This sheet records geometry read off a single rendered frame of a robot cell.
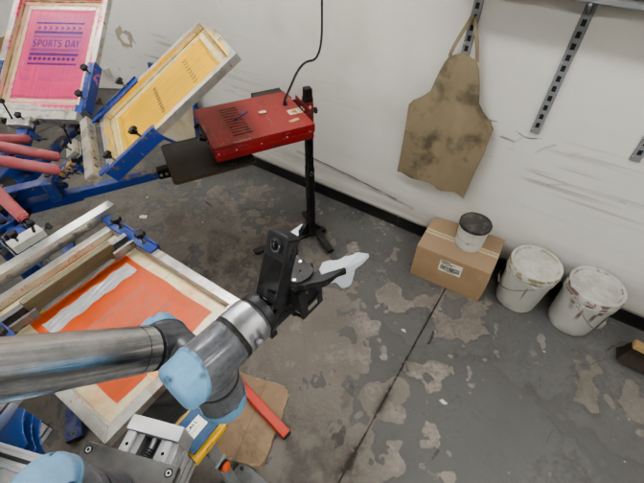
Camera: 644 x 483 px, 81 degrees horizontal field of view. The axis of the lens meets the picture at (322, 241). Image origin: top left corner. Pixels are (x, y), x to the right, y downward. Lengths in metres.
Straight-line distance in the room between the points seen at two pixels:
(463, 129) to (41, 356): 2.29
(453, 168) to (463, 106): 0.40
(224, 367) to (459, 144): 2.18
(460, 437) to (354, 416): 0.57
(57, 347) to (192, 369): 0.16
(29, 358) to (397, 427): 1.96
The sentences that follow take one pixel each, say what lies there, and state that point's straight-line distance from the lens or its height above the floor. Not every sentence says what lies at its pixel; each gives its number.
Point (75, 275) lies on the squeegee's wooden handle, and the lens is 1.73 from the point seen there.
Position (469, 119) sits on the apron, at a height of 1.07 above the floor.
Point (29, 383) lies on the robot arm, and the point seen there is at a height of 1.74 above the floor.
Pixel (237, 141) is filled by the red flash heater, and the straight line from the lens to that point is 2.08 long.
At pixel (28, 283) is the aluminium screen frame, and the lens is 1.86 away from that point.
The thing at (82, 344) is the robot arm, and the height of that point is 1.71.
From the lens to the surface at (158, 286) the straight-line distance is 1.64.
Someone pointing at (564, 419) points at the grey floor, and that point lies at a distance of 2.64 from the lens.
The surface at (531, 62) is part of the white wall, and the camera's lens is 2.35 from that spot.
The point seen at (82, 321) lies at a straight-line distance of 1.67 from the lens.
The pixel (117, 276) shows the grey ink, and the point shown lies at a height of 0.96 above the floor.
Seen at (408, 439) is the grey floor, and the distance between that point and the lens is 2.29.
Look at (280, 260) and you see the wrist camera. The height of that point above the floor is 1.74.
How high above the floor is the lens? 2.16
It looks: 46 degrees down
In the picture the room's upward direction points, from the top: straight up
